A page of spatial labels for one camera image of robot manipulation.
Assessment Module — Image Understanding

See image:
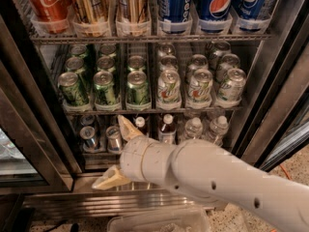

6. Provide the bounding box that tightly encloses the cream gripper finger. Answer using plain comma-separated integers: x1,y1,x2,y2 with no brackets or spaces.
92,165,130,190
118,115,143,141

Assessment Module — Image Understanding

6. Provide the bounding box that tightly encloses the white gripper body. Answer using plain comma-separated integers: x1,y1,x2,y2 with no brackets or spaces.
120,135,152,182

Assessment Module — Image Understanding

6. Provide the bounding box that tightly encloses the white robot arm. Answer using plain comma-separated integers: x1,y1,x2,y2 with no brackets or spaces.
93,115,309,232

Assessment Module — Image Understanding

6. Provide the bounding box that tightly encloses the silver can bottom front right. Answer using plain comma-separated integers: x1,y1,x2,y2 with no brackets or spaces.
105,126,123,154

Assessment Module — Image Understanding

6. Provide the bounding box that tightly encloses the silver can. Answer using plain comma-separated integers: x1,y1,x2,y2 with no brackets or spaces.
79,126,99,151
105,126,123,154
80,115,96,127

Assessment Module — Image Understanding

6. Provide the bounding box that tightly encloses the silver can bottom front left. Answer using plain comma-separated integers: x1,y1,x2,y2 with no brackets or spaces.
79,126,99,151

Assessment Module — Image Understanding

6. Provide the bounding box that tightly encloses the silver can bottom back left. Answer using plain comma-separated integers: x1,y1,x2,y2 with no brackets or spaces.
80,115,96,127

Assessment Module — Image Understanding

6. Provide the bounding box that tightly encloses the white diet can front left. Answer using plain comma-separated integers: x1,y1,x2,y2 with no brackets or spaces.
157,69,181,103

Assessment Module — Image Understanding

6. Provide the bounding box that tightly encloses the white diet can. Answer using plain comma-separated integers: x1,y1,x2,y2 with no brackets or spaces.
217,69,246,102
157,43,176,59
157,69,181,103
207,41,231,71
187,68,213,102

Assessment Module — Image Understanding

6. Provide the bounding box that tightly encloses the green can second-row right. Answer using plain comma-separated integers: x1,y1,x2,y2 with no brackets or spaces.
127,55,147,73

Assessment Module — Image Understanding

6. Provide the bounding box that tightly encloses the fridge glass door left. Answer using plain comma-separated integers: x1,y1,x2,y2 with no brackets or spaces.
0,16,73,194

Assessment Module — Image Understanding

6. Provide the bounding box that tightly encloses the fridge glass door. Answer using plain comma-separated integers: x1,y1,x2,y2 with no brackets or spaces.
240,42,309,172
0,16,73,194

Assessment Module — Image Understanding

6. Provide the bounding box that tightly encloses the white diet can second-row left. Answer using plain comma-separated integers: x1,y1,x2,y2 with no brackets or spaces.
158,55,178,72

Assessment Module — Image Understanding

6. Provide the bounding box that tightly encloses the white diet can second-row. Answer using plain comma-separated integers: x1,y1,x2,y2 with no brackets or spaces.
215,53,240,83
158,55,178,72
185,54,209,82

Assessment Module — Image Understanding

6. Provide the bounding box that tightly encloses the white diet can front middle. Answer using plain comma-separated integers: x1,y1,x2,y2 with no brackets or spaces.
187,68,213,102

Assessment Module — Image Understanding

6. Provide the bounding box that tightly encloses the green can second-row left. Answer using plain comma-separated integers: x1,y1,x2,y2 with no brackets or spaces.
64,56,93,92

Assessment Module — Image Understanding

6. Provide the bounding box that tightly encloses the white diet can back left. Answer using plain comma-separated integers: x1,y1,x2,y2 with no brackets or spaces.
157,43,176,59

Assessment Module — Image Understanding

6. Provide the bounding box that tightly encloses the white diet can second-row middle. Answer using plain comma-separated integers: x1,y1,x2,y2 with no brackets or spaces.
185,54,209,82

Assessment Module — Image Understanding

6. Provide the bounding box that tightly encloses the white diet can front right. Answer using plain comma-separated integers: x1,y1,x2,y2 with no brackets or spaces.
217,69,246,102

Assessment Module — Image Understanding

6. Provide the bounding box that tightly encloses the stainless steel fridge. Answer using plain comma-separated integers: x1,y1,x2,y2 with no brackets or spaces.
0,0,309,219

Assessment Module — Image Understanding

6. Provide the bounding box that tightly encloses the white diet can second-row right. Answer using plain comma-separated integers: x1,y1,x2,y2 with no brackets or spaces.
215,53,240,83

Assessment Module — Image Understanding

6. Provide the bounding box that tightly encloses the white diet can back right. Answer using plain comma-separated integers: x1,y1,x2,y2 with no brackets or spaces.
207,41,231,71

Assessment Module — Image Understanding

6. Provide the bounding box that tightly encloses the gold can right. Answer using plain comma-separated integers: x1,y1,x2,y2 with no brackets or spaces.
116,0,150,36

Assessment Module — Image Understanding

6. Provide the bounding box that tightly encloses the gold can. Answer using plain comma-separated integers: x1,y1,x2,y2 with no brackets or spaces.
116,0,150,36
72,0,108,37

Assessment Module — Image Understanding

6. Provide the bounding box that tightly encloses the gold can left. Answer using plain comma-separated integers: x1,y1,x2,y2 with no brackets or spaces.
72,0,108,37

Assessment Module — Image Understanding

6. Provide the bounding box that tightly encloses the blue Pepsi can left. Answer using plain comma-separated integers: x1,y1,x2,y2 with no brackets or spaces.
158,0,191,34

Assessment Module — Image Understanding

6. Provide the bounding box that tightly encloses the blue pepsi can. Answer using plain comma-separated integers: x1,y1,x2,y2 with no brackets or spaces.
158,0,191,34
197,0,232,33
235,0,275,32

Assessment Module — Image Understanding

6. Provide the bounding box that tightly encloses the red Coca-Cola can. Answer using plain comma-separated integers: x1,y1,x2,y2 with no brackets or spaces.
29,0,69,34

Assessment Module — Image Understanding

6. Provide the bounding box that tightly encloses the fridge glass door right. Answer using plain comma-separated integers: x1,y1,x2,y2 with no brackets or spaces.
240,42,309,172

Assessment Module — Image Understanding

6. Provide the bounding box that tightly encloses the blue Pepsi can middle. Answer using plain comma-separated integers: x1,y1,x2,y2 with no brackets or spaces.
197,0,232,33

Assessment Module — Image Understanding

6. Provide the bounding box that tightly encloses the blue Pepsi can right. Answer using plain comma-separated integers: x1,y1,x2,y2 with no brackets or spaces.
235,0,275,32

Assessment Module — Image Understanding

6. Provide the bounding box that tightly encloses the brown tea bottle left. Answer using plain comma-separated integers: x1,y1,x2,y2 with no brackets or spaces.
135,116,150,136

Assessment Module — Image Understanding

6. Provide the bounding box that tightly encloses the brown tea bottle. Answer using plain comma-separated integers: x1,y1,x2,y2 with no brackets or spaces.
157,114,176,144
135,116,150,136

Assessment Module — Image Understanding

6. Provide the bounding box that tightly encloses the brown tea bottle right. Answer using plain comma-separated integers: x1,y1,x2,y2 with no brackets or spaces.
157,114,176,144

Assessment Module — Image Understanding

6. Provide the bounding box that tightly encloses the clear water bottle left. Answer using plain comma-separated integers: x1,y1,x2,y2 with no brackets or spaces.
182,117,203,140

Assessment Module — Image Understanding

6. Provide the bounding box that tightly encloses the clear water bottle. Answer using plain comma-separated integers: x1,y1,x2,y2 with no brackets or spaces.
182,117,203,140
206,116,229,146

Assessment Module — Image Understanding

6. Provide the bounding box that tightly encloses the clear water bottle right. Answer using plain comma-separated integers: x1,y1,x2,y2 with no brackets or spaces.
206,116,229,146

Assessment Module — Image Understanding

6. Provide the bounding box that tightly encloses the clear plastic bin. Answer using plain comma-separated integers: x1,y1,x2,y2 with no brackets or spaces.
107,206,212,232

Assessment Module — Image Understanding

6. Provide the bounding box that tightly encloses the middle wire shelf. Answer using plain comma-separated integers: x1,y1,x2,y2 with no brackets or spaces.
65,106,243,116

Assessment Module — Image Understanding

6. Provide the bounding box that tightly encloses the wire shelf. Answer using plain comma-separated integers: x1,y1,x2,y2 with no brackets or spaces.
65,106,243,116
30,34,273,44

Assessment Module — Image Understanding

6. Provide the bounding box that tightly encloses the orange cable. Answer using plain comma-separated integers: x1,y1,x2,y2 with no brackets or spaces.
278,163,292,181

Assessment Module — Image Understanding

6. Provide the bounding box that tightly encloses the top wire shelf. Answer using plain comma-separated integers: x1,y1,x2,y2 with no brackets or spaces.
30,34,273,44

